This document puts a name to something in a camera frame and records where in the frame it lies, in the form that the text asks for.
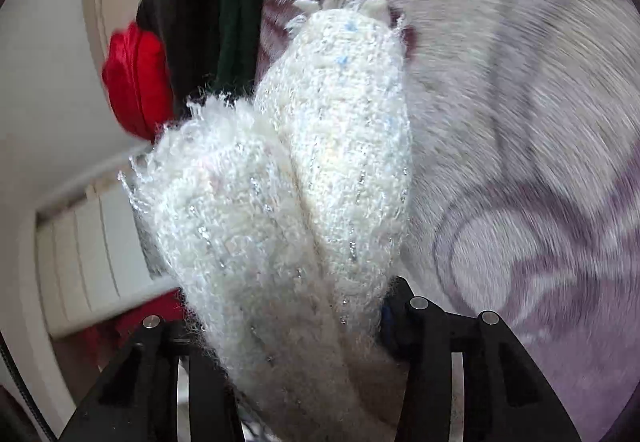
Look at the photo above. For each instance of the white tweed jacket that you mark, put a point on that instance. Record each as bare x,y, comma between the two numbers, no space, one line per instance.
280,222

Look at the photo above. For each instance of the floral purple blanket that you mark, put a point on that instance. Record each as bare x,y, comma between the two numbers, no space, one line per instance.
500,122

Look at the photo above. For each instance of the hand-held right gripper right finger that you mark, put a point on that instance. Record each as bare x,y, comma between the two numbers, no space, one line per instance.
419,328

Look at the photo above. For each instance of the hanging red clothes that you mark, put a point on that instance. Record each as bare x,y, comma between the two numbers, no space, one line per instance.
125,317

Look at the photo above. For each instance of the folded black garment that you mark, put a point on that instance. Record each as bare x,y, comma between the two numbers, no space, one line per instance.
190,22

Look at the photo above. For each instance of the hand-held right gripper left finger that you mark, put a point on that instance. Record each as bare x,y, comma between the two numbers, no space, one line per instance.
161,337

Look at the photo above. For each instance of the red quilt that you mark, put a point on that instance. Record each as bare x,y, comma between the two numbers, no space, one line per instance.
137,77

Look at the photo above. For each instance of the white sliding wardrobe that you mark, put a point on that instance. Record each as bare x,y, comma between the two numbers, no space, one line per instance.
85,262

